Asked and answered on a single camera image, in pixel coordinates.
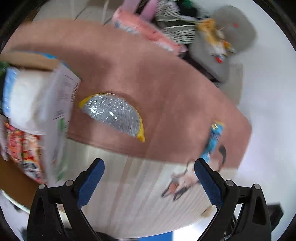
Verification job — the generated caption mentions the red floral snack bag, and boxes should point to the red floral snack bag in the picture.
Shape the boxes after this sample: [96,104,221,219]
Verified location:
[4,123,47,184]

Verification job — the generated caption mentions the blue white tissue pack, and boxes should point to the blue white tissue pack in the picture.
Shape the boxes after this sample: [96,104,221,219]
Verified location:
[3,67,52,136]

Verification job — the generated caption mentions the blue cat treat stick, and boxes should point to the blue cat treat stick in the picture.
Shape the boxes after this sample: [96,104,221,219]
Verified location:
[200,120,224,163]

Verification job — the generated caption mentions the silver yellow wrapped scrubber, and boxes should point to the silver yellow wrapped scrubber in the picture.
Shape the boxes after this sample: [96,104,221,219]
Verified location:
[78,93,145,143]

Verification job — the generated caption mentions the cat pattern rug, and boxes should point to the cat pattern rug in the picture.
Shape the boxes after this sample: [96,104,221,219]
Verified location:
[1,20,251,238]

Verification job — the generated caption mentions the brown cardboard box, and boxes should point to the brown cardboard box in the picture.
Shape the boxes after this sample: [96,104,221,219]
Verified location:
[1,51,81,210]

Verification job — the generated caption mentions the grey cushion with snacks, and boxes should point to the grey cushion with snacks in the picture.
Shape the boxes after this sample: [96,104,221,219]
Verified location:
[188,5,258,83]

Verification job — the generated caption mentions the zebra pattern bag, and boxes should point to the zebra pattern bag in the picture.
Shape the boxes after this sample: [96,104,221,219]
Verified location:
[155,1,199,45]

